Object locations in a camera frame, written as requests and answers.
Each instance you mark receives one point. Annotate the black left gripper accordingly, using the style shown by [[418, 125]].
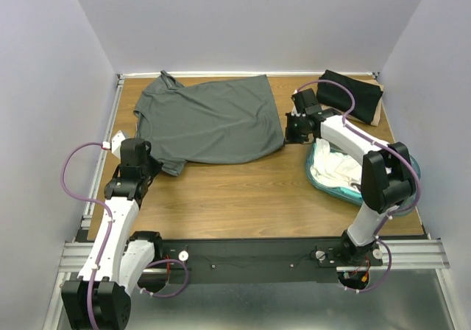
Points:
[[157, 166]]

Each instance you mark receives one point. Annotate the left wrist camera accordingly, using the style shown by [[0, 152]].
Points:
[[115, 143]]

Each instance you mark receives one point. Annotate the grey t-shirt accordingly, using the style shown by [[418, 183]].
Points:
[[220, 122]]

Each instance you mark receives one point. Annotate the teal plastic basket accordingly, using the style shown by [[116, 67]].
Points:
[[389, 162]]

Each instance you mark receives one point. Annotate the white t-shirt in basket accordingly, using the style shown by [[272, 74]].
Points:
[[327, 167]]

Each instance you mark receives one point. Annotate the aluminium rail frame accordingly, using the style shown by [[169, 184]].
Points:
[[398, 253]]

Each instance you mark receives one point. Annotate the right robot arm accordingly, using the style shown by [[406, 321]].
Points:
[[389, 183]]

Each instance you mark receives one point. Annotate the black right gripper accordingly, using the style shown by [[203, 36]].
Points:
[[290, 138]]

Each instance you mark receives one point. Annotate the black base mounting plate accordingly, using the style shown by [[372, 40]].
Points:
[[252, 261]]

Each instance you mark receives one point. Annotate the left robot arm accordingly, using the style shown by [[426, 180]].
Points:
[[110, 241]]

